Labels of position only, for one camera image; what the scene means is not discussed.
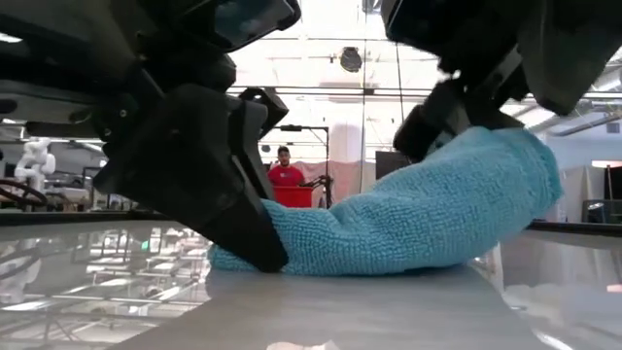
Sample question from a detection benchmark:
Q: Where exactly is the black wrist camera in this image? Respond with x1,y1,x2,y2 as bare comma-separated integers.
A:
140,0,302,53
381,0,519,74

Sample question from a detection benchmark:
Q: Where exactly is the black ring wheel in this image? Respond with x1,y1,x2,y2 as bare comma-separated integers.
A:
0,178,49,208

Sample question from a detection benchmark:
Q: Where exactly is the white round pillar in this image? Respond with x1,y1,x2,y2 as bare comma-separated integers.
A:
331,121,363,164

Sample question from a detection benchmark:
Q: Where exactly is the black pole stand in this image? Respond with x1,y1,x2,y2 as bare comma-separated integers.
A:
275,124,335,209

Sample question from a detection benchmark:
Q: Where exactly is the black computer monitor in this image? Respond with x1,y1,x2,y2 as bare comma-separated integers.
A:
375,151,412,181

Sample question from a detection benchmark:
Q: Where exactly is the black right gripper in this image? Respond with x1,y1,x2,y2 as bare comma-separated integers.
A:
392,0,622,164

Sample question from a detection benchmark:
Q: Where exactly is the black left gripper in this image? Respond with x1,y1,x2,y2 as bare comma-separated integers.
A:
0,0,290,147

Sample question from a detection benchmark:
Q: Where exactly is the red plastic bin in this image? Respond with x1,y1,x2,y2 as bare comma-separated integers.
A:
272,186,315,209

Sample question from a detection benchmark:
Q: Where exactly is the white robot figure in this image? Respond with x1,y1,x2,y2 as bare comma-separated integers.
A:
13,137,57,193

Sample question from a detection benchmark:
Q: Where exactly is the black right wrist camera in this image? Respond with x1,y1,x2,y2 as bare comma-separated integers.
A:
381,0,519,74

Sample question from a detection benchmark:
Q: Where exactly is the pale pink curtain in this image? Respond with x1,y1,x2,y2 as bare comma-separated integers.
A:
294,159,378,208

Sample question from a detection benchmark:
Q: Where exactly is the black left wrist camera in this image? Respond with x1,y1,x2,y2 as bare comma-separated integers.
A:
140,0,302,53

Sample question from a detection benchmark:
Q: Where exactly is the black round ceiling lamp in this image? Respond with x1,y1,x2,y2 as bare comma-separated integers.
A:
338,46,364,74

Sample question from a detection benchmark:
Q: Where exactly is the person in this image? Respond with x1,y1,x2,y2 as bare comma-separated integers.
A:
266,145,307,189

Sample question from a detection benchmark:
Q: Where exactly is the black table edge rim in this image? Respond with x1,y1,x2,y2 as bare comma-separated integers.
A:
0,209,622,239

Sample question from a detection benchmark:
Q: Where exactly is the turquoise microfibre towel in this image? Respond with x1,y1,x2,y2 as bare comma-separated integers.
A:
208,125,565,277

